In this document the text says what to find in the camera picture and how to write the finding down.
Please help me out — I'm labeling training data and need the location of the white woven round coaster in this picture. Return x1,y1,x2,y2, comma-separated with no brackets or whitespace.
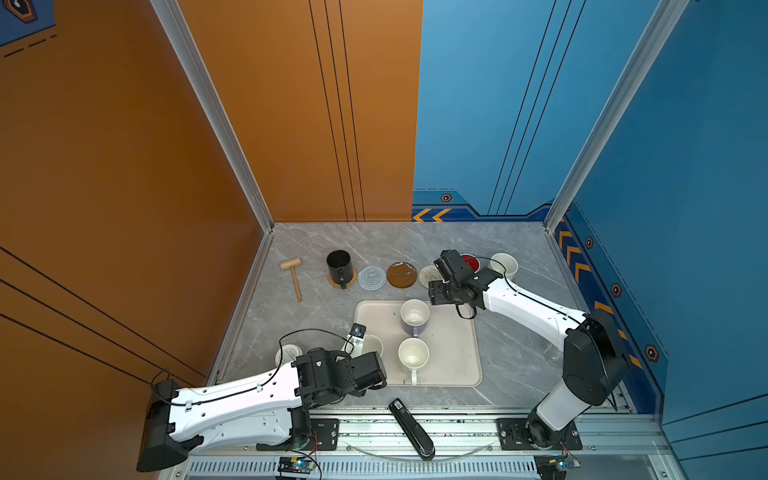
419,264,443,289

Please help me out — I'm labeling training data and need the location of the black handheld scanner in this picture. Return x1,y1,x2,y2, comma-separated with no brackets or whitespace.
388,398,436,461

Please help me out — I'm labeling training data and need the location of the light blue mug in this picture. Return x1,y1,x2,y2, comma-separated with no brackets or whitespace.
361,334,384,358

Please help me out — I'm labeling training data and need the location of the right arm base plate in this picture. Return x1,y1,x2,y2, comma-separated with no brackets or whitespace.
496,418,583,451

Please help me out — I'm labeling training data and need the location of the circuit board right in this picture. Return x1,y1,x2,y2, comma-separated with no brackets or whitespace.
534,456,581,480

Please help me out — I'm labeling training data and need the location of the beige serving tray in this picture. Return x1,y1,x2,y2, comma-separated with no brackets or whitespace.
354,300,482,387

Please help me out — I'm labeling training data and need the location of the white round lid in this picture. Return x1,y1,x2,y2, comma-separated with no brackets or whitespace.
274,343,303,367

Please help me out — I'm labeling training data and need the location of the black mug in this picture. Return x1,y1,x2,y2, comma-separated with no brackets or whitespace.
326,250,353,289

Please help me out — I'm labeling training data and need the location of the clear glass round coaster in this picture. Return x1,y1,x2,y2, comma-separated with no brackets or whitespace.
358,265,387,291

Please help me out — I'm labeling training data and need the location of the aluminium corner post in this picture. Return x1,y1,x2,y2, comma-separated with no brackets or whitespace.
543,0,690,234
150,0,274,234

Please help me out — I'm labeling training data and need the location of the aluminium corner post left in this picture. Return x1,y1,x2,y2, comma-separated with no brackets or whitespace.
150,0,274,234

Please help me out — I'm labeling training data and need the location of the red mug white handle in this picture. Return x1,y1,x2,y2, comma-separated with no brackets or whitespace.
461,254,481,273

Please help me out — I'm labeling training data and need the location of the small wooden mallet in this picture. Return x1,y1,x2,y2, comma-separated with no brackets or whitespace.
280,257,302,302

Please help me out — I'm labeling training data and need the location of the glossy brown round coaster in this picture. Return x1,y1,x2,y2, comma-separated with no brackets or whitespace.
386,261,419,289

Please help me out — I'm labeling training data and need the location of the aluminium front rail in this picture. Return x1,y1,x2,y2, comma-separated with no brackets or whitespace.
170,410,670,458

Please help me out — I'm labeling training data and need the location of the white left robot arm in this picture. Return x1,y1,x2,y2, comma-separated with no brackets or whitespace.
136,348,387,473

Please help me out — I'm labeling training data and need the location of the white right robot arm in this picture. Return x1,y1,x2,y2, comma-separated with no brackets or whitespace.
428,250,633,449

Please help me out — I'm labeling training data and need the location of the aluminium corner post right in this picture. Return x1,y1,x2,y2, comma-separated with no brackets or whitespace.
543,0,690,234

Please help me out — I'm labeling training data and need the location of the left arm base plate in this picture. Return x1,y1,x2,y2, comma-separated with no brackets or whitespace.
256,418,339,453

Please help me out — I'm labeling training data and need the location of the woven rattan round coaster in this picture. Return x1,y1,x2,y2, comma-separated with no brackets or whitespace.
327,267,358,289

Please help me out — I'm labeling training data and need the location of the green circuit board left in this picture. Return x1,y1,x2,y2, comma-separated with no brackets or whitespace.
277,456,319,479

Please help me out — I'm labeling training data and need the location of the purple mug white inside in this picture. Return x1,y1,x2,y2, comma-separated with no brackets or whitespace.
400,299,430,338

